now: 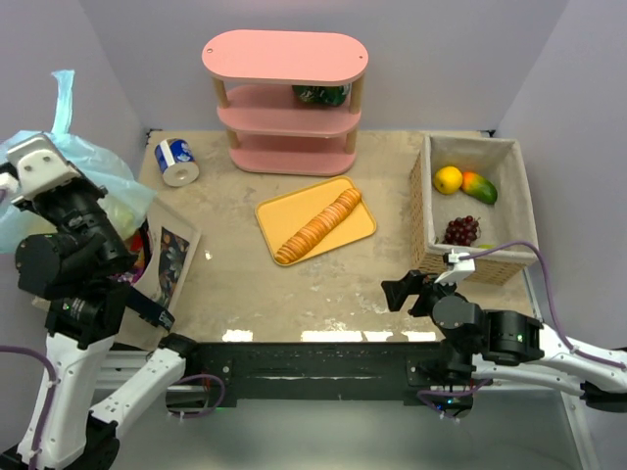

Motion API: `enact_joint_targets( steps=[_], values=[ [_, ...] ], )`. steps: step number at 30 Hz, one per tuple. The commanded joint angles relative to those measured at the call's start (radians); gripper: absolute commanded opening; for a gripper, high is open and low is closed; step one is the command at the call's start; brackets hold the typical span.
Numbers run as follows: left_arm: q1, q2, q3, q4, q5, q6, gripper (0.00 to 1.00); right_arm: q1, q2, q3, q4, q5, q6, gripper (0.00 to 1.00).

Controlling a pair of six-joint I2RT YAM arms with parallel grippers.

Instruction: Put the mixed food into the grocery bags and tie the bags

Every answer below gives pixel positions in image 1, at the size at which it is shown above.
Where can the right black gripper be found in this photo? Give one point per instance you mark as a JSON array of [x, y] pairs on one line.
[[417, 289]]

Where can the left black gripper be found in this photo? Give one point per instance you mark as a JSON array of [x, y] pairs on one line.
[[69, 197]]

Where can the red snack packet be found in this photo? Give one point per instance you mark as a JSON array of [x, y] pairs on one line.
[[140, 245]]

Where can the beige canvas tote bag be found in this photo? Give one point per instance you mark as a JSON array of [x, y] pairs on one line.
[[151, 293]]

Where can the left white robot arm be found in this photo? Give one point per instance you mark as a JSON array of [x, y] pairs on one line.
[[68, 431]]

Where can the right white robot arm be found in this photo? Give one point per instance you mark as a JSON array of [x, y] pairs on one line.
[[482, 345]]

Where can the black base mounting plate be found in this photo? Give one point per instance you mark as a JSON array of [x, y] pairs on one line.
[[329, 371]]

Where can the purple grape bunch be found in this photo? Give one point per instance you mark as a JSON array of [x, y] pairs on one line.
[[462, 231]]

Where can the long baguette bread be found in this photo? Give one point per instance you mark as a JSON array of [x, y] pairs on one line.
[[312, 233]]

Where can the yellow plastic tray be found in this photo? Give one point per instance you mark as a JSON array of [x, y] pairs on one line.
[[281, 217]]

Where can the blue white paper roll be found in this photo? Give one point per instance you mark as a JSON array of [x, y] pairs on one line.
[[176, 162]]

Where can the red green mango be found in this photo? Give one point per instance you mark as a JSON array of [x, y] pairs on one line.
[[479, 188]]

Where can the wicker basket with liner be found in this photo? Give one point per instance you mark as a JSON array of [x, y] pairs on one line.
[[509, 219]]

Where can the pink three-tier shelf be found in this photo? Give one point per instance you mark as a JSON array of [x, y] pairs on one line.
[[269, 130]]

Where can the green snack packet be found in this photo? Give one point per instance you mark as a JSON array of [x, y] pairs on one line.
[[333, 96]]

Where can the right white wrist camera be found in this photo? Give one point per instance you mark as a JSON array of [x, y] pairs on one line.
[[459, 266]]

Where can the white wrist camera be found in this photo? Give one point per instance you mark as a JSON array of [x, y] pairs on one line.
[[41, 167], [459, 266]]

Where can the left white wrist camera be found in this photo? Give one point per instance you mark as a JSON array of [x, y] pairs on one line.
[[41, 167]]

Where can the aluminium frame rail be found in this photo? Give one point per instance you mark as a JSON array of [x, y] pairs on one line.
[[123, 361]]

